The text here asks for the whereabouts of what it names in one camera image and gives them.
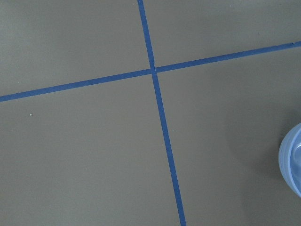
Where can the blue plastic bowl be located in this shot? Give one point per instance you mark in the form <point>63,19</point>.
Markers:
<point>289,159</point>

